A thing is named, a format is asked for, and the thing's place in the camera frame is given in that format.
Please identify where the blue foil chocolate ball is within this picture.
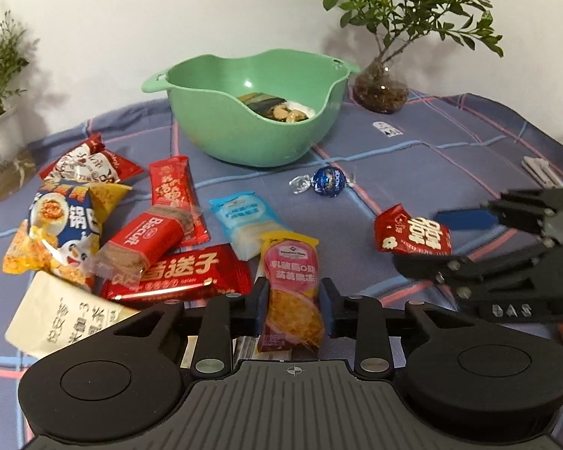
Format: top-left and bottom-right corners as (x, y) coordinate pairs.
(288, 165), (358, 198)

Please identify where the thin plant in white pot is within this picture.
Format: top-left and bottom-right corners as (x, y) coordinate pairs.
(0, 0), (41, 202)

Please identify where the leafy plant in glass vase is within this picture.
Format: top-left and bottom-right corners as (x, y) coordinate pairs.
(321, 0), (505, 114)

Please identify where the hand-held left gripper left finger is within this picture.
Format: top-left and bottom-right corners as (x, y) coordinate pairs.
(113, 276), (270, 381)

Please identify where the cream tea pouch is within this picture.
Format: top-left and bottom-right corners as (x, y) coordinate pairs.
(5, 271), (142, 361)

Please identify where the light blue snack packet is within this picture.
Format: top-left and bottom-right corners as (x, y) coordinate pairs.
(209, 190), (275, 261)

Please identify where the red packet with white letters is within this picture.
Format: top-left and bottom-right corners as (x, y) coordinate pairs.
(373, 204), (453, 256)

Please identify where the small red biscuit packet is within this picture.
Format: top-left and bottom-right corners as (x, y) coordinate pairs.
(149, 154), (211, 247)

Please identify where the yellow and blue chip bag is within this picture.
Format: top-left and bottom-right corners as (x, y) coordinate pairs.
(2, 179), (133, 291)

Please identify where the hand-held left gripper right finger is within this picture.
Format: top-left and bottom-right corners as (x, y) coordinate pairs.
(320, 277), (457, 381)

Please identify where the red and white snack bag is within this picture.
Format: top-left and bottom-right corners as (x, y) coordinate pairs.
(38, 133), (145, 186)

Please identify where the white cloth label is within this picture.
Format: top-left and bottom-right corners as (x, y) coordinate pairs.
(373, 121), (403, 138)

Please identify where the long red snack packet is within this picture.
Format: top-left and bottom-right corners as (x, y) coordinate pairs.
(98, 244), (254, 305)

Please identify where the red clear-ended biscuit packet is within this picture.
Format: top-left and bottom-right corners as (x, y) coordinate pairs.
(90, 211), (188, 291)

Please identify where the pink pastry packet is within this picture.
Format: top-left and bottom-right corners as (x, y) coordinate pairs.
(257, 231), (322, 354)

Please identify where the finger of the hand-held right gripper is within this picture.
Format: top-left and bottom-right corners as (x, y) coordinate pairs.
(393, 243), (547, 302)
(434, 187), (563, 245)

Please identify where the white folded paper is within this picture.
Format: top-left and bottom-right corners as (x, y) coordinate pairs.
(521, 154), (563, 189)

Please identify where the green plastic bowl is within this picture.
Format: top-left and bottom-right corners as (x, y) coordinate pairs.
(141, 48), (361, 168)

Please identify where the clear mixed nuts packet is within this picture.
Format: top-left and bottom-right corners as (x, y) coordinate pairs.
(267, 105), (310, 123)

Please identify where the blue plaid tablecloth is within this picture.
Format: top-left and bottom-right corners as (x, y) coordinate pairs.
(0, 89), (563, 450)

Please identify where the white snack packet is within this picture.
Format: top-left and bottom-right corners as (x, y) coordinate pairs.
(286, 99), (320, 116)

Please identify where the black and gold packet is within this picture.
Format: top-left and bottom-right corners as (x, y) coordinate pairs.
(238, 93), (289, 118)

